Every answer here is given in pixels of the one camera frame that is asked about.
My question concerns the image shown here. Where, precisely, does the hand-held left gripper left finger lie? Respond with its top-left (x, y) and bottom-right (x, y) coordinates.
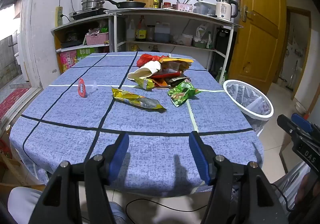
top-left (35, 133), bottom-right (130, 224)

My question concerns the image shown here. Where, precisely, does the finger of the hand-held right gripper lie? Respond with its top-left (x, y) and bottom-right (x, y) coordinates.
top-left (291, 113), bottom-right (314, 135)
top-left (276, 114), bottom-right (301, 139)

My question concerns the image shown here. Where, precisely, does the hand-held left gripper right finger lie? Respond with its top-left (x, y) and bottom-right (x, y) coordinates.
top-left (189, 131), bottom-right (288, 224)

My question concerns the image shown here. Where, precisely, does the white mesh trash bin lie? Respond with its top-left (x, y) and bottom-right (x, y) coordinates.
top-left (222, 79), bottom-right (274, 137)

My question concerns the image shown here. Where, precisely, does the red sachet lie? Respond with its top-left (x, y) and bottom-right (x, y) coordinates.
top-left (150, 72), bottom-right (182, 82)

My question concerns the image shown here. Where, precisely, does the person's right hand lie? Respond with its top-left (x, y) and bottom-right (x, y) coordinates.
top-left (294, 173), bottom-right (320, 211)

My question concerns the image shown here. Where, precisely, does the blue checked tablecloth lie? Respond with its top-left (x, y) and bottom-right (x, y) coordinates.
top-left (9, 51), bottom-right (264, 197)

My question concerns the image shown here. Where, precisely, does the yellow snack wrapper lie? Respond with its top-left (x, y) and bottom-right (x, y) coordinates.
top-left (111, 87), bottom-right (167, 112)

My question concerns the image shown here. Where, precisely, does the clear cup with red lid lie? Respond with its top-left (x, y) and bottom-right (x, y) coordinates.
top-left (78, 77), bottom-right (98, 98)

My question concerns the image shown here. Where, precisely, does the yellow green snack packet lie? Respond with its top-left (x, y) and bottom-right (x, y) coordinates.
top-left (131, 77), bottom-right (156, 91)

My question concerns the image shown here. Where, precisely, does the dark foil packet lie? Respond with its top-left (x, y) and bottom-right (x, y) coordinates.
top-left (169, 77), bottom-right (192, 89)

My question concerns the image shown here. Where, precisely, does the green plastic bottle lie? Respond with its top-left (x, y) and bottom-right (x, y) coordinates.
top-left (218, 66), bottom-right (227, 84)

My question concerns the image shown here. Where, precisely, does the white paper bag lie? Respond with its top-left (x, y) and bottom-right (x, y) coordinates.
top-left (127, 61), bottom-right (161, 80)

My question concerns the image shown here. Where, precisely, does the large orange snack bag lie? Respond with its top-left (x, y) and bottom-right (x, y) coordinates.
top-left (159, 56), bottom-right (195, 74)

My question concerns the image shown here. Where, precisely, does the red plastic bag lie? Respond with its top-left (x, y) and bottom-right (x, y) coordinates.
top-left (136, 54), bottom-right (167, 67)

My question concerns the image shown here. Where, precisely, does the wooden door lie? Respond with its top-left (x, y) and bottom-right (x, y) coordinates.
top-left (229, 0), bottom-right (288, 89)

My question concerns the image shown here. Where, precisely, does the green printed box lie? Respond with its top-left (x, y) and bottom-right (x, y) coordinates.
top-left (76, 47), bottom-right (98, 61)

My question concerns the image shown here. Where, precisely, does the person's leg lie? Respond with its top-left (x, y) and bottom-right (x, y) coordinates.
top-left (7, 186), bottom-right (44, 224)

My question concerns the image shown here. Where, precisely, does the pink printed box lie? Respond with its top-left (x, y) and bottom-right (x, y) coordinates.
top-left (59, 50), bottom-right (77, 72)

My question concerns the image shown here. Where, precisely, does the white plastic bucket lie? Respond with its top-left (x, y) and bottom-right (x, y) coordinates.
top-left (181, 33), bottom-right (194, 45)

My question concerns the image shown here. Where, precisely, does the red floor mat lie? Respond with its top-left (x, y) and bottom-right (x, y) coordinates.
top-left (0, 87), bottom-right (30, 121)

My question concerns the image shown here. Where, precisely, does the pink plastic basket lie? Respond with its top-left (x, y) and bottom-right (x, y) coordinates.
top-left (85, 32), bottom-right (110, 45)

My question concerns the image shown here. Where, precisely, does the white plastic jug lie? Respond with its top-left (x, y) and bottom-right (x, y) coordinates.
top-left (126, 19), bottom-right (137, 42)

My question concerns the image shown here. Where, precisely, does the oil jug with yellow label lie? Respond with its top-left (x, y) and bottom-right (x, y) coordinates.
top-left (135, 15), bottom-right (147, 42)

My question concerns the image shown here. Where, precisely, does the dark liquid jerry can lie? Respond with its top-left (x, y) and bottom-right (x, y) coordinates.
top-left (154, 21), bottom-right (171, 42)

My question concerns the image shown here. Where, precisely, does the metal shelf rack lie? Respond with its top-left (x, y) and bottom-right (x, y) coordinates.
top-left (51, 14), bottom-right (115, 74)

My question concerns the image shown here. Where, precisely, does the white electric kettle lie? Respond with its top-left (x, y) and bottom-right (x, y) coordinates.
top-left (215, 0), bottom-right (238, 19)

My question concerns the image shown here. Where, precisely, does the clear plastic storage box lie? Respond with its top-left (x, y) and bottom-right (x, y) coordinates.
top-left (194, 1), bottom-right (217, 16)

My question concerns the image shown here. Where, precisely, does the black induction cooker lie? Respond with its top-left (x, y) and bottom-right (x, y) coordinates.
top-left (69, 8), bottom-right (108, 20)

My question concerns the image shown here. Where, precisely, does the metal shelf table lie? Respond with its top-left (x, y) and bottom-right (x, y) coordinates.
top-left (104, 7), bottom-right (243, 84)

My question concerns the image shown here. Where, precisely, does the pink utensil holder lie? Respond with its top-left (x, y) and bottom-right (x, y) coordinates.
top-left (176, 2), bottom-right (193, 13)

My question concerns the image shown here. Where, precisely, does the black frying pan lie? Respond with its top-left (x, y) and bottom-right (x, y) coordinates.
top-left (101, 0), bottom-right (146, 9)

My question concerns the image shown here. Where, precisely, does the yellow power strip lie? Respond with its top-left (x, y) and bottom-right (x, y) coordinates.
top-left (55, 6), bottom-right (63, 27)

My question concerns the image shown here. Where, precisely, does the glass sliding door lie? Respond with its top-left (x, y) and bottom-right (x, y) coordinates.
top-left (0, 0), bottom-right (25, 87)

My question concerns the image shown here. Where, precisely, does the steel steamer pot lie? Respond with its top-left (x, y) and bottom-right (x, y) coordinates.
top-left (81, 0), bottom-right (108, 11)

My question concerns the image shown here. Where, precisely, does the black floor cable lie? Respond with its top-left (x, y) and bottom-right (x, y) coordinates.
top-left (125, 198), bottom-right (208, 224)

